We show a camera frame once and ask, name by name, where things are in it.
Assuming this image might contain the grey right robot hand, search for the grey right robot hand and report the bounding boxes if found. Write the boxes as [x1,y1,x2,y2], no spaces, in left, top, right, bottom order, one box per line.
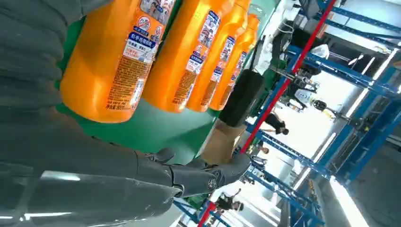
[0,103,252,227]

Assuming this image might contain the green table mat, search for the green table mat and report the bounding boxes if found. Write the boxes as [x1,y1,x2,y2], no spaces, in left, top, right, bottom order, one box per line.
[54,0,281,166]

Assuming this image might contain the brown cardboard box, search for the brown cardboard box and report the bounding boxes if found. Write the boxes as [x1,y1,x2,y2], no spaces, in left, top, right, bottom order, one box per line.
[200,119,248,166]

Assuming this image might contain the person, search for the person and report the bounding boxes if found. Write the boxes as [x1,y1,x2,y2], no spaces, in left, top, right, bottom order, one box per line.
[215,188,244,213]
[250,141,270,159]
[264,112,290,136]

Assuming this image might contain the black hard case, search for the black hard case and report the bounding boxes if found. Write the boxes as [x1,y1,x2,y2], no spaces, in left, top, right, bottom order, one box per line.
[218,69,266,128]

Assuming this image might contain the red pole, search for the red pole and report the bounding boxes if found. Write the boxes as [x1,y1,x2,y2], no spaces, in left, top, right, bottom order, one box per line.
[196,0,338,227]

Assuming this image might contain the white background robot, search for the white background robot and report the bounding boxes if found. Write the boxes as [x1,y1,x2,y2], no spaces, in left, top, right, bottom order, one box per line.
[282,66,328,114]

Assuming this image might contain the blue steel rack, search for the blue steel rack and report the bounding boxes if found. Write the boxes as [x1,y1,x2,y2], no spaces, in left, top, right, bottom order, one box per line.
[172,0,401,227]

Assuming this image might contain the white cable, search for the white cable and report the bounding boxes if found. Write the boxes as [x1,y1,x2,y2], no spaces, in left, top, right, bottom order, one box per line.
[277,21,296,35]

